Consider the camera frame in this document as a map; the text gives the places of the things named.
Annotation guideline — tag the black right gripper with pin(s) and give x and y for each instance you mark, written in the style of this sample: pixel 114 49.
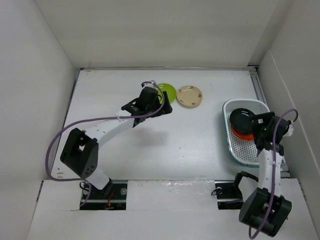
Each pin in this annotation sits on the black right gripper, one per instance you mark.
pixel 266 117

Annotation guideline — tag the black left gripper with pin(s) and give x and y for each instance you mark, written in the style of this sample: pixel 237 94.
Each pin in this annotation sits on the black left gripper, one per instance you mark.
pixel 166 108

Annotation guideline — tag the black plate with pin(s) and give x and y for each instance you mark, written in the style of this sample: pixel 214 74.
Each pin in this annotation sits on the black plate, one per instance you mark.
pixel 240 120

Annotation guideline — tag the orange plate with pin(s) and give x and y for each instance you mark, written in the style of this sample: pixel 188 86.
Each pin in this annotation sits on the orange plate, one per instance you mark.
pixel 242 136

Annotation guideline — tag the lime green plate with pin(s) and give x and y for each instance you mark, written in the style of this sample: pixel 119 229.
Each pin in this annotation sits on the lime green plate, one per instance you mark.
pixel 170 91

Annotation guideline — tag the cream plate with small motifs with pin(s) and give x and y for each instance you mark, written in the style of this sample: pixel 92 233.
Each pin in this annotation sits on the cream plate with small motifs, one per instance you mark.
pixel 189 96

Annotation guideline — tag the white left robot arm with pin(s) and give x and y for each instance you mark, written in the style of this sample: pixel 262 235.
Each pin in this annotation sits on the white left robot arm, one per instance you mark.
pixel 81 150

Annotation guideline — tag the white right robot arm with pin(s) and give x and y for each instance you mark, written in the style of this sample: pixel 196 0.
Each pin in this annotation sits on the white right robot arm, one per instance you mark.
pixel 266 209

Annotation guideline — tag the white perforated plastic bin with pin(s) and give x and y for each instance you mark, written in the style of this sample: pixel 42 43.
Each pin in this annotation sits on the white perforated plastic bin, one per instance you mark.
pixel 243 152

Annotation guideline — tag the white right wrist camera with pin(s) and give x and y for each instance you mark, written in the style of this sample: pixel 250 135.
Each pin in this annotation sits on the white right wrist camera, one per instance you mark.
pixel 290 130

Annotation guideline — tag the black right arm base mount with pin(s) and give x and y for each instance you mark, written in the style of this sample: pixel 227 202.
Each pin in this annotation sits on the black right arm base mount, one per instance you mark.
pixel 228 196

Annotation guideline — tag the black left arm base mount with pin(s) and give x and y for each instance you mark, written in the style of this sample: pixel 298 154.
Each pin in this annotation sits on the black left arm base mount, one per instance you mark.
pixel 94 201

